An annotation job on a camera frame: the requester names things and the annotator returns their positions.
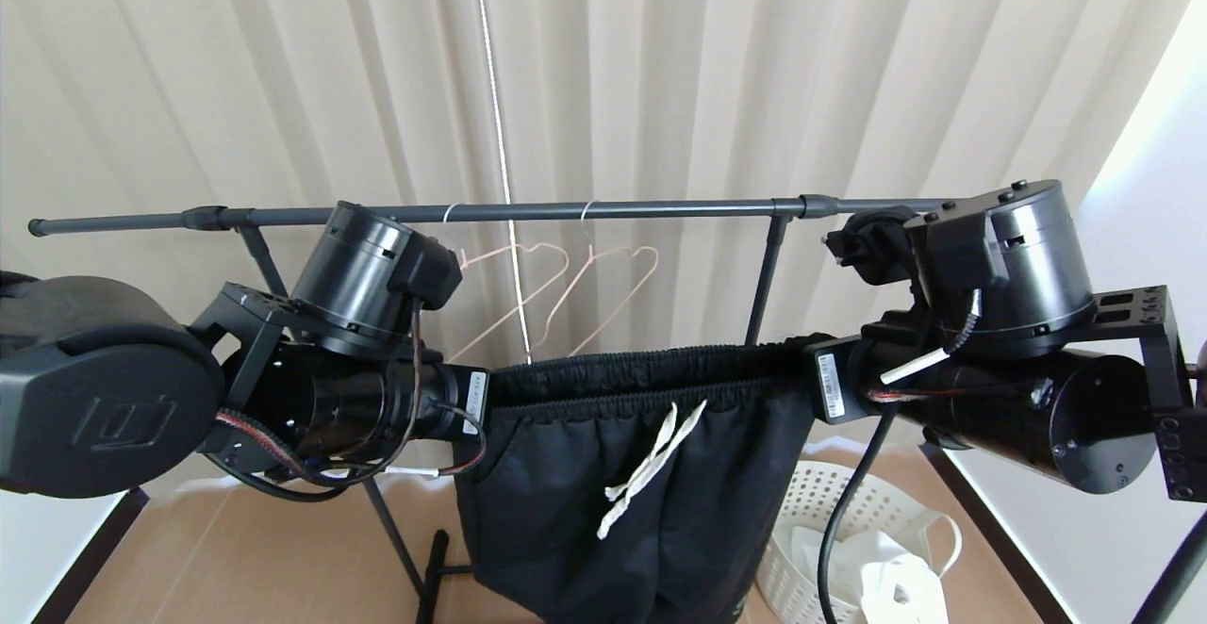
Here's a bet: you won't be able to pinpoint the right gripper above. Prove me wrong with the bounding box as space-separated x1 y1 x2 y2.
807 332 1158 500

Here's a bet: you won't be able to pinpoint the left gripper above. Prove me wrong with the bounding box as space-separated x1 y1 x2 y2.
272 343 493 463

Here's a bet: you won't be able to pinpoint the pink clothes hanger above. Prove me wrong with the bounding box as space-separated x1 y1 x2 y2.
443 202 571 366
542 200 659 358

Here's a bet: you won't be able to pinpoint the black shorts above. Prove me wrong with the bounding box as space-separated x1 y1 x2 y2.
453 341 817 624

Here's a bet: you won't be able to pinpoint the white laundry basket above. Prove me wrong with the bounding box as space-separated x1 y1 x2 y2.
752 459 965 624

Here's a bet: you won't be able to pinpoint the black clothes rack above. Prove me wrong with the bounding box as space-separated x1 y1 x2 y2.
26 193 953 624

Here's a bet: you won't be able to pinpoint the white garment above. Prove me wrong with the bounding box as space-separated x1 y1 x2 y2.
790 509 965 624

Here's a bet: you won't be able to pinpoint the beige curtain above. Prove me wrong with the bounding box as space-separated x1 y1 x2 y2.
0 0 1207 488

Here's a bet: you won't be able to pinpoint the black cable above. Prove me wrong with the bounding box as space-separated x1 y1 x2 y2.
1130 509 1207 624
203 454 397 504
816 407 897 624

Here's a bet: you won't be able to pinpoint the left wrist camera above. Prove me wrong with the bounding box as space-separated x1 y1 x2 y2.
389 231 465 311

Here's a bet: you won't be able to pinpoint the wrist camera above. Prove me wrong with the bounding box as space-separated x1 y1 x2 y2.
389 231 465 311
822 206 1012 291

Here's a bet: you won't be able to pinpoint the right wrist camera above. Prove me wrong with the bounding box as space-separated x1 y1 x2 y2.
822 206 1012 291

